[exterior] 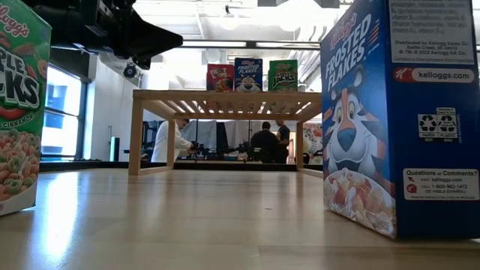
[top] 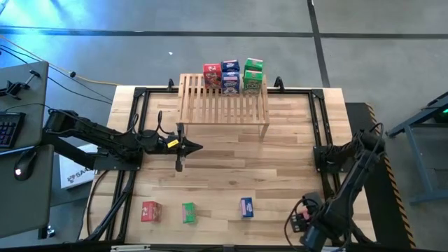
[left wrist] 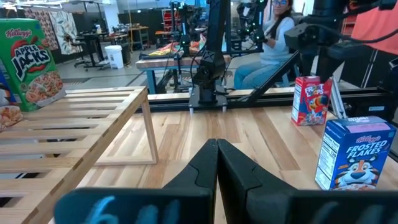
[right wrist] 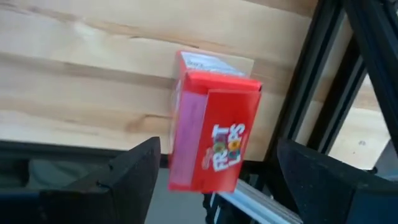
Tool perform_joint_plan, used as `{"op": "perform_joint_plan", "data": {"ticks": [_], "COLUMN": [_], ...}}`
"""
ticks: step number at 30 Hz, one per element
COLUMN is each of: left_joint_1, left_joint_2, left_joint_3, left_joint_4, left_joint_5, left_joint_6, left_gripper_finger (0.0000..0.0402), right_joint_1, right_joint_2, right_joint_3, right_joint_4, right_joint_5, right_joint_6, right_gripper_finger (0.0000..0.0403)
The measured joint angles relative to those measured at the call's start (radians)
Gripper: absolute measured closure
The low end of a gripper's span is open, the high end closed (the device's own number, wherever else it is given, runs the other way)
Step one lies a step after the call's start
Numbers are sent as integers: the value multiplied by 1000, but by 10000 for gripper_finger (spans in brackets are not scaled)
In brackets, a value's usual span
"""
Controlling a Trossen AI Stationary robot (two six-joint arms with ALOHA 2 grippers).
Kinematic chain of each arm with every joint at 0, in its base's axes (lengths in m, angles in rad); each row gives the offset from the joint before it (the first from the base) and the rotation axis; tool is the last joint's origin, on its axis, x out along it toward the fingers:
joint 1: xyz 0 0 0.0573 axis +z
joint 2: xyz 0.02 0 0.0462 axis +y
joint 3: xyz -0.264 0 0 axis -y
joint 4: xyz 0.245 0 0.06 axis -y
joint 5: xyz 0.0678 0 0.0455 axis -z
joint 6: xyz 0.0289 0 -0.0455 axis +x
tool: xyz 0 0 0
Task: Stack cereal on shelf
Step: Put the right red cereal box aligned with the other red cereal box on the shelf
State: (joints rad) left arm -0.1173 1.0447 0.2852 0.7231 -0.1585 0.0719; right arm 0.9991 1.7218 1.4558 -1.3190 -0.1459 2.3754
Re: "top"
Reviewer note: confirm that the dark grey desk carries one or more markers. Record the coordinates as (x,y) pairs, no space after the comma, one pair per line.
(24,210)

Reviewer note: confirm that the black clamp mount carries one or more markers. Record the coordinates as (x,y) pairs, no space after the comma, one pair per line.
(14,89)

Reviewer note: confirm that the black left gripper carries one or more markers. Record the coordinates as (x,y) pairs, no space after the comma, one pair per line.
(180,162)

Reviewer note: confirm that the black keyboard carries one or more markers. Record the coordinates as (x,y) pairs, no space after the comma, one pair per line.
(10,129)

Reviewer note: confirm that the blue Frosted Flakes cereal box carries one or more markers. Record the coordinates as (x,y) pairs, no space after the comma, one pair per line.
(230,66)
(246,207)
(230,85)

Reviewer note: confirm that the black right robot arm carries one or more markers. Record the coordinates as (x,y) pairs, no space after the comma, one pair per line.
(350,185)

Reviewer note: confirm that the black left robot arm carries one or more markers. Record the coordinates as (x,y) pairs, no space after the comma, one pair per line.
(105,138)

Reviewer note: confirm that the black computer mouse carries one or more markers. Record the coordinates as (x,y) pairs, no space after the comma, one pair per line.
(24,164)

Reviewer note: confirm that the wooden slatted shelf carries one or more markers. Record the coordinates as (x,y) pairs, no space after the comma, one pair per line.
(210,108)

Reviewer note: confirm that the black hazard-striped floor mat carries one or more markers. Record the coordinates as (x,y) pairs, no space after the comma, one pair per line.
(381,210)

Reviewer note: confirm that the blue-grey metal stand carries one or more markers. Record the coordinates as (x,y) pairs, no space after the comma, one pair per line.
(416,157)

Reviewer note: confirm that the white printed box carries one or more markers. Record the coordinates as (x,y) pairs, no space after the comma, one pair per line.
(75,175)

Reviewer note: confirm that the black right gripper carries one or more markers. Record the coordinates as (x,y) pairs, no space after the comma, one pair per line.
(311,201)

